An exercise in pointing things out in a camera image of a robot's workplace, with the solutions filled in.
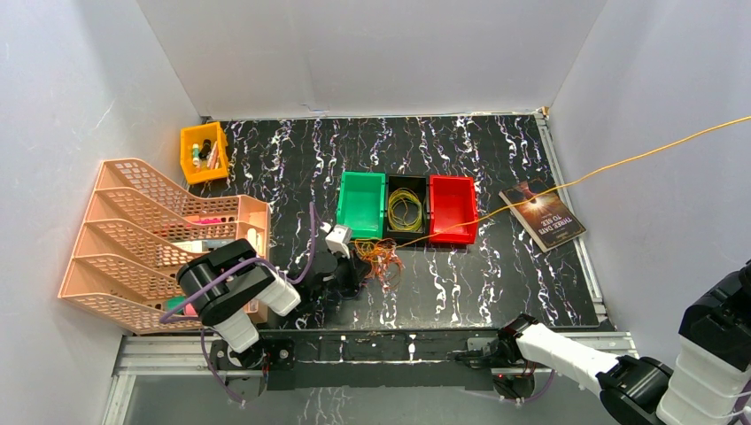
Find aluminium table frame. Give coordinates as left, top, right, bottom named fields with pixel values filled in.
left=105, top=113, right=636, bottom=424

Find red plastic bin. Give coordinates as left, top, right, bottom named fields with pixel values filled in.
left=429, top=174, right=478, bottom=245

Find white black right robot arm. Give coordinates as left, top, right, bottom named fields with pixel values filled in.
left=498, top=265, right=750, bottom=424

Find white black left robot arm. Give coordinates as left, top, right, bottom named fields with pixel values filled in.
left=176, top=239, right=372, bottom=368

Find dark paperback book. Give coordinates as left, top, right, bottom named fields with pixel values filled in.
left=499, top=178, right=586, bottom=252

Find black plastic bin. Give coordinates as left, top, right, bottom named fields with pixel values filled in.
left=383, top=174, right=430, bottom=243

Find yellow green wire coil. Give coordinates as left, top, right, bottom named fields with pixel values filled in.
left=387, top=187, right=426, bottom=234

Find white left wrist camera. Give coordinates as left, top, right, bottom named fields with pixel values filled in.
left=325, top=224, right=352, bottom=259

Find green plastic bin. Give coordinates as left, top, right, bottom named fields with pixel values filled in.
left=337, top=171, right=386, bottom=239

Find orange cable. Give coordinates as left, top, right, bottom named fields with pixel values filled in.
left=352, top=237, right=406, bottom=295

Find yellow plastic bin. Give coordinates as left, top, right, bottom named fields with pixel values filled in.
left=180, top=122, right=229, bottom=185

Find peach plastic file rack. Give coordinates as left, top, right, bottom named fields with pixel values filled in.
left=58, top=158, right=271, bottom=335

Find green capped pink bottle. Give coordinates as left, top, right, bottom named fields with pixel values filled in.
left=165, top=297, right=197, bottom=316

